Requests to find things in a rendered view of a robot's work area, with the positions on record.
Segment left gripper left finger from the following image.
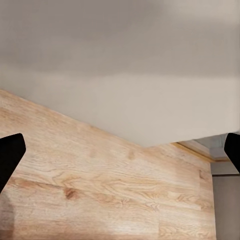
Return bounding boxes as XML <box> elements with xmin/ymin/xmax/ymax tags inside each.
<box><xmin>0</xmin><ymin>133</ymin><xmax>26</xmax><ymax>193</ymax></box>

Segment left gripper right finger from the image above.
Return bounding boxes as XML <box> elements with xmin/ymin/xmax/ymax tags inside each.
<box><xmin>224</xmin><ymin>132</ymin><xmax>240</xmax><ymax>173</ymax></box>

